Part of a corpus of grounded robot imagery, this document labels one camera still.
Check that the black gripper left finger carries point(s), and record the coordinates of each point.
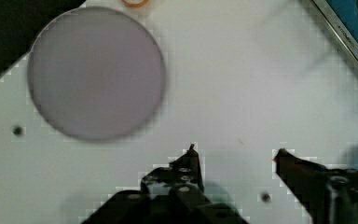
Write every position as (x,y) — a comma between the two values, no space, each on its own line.
(167,195)

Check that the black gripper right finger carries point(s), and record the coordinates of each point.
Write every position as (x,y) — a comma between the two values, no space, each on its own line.
(330,196)

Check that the lilac round plate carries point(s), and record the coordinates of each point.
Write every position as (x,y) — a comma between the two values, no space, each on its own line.
(96,74)

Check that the silver black toaster oven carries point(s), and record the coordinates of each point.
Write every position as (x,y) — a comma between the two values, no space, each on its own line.
(340,18)

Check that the orange slice toy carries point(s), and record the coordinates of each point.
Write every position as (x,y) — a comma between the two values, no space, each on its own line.
(135,3)

